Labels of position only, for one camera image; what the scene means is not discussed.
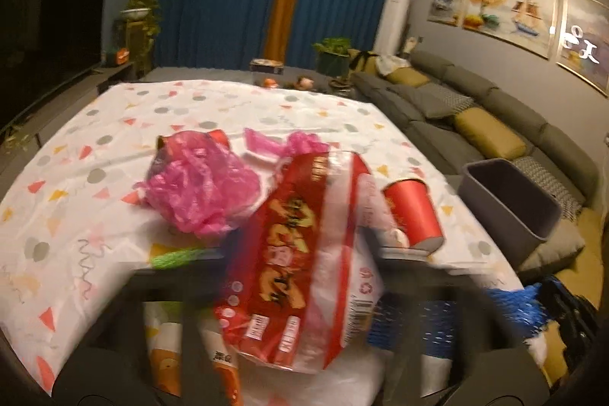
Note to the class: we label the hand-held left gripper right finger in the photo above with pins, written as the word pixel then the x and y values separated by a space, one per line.
pixel 409 325

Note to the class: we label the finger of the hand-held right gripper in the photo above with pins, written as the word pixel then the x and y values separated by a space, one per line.
pixel 528 306

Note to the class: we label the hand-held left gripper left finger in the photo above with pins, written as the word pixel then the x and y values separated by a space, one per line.
pixel 181 284

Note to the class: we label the large pink plastic bag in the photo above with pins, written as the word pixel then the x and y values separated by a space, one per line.
pixel 200 182

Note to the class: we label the grey trash bin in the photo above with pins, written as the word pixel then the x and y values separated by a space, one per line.
pixel 514 201

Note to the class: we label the red snack packet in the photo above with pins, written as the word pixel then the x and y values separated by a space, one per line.
pixel 290 254

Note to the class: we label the green plastic wrapper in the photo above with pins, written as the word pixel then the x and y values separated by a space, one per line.
pixel 181 257

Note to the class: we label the grey seat cushion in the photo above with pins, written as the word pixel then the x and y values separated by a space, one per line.
pixel 556 246

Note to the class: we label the white orange printed packet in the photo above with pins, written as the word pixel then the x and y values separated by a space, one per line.
pixel 164 353

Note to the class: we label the white plastic bag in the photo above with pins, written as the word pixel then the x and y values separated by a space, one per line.
pixel 352 372

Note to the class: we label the yellow seat cushion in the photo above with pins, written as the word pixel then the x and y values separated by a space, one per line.
pixel 587 244

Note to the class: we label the red paper cup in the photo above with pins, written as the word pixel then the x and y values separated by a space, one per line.
pixel 414 211

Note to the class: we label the black white patterned cushion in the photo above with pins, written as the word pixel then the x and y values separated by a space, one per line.
pixel 459 102
pixel 547 182

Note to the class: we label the white printed tablecloth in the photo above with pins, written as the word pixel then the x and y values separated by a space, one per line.
pixel 95 158

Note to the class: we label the large yellow cushion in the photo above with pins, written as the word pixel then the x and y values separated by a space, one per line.
pixel 490 132

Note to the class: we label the small pink plastic bag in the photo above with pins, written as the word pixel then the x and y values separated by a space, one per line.
pixel 299 144

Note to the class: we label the grey sofa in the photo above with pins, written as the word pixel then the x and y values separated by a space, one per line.
pixel 523 111

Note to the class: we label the dark coffee table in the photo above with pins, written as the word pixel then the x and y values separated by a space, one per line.
pixel 209 74

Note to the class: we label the small orange toy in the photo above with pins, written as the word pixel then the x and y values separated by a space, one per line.
pixel 271 82

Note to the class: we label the dark television cabinet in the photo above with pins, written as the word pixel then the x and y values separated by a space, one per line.
pixel 100 78

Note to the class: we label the flat printed box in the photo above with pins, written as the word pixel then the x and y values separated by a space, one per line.
pixel 266 66

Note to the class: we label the orange lantern ornament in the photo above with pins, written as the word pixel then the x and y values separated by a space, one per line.
pixel 118 56

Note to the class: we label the small pink toy figure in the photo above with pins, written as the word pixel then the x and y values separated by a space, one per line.
pixel 305 82

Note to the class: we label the small yellow cushion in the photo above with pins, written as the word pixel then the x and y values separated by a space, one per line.
pixel 407 78

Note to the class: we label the dark round dish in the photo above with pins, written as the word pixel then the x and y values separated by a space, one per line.
pixel 341 85

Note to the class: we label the white cloth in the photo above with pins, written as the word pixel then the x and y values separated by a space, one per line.
pixel 394 63

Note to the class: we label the black yellow bag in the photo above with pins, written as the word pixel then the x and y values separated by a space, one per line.
pixel 364 61

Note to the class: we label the trailing plant in white bowl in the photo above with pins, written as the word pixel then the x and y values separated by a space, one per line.
pixel 140 13

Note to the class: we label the black television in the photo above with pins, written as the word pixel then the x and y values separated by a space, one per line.
pixel 47 44

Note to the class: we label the potted green plant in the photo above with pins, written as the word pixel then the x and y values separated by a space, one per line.
pixel 333 54

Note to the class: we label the tree and sailboat painting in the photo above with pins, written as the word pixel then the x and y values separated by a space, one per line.
pixel 509 13

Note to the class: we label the white floor air conditioner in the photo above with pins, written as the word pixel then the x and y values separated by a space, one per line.
pixel 391 20

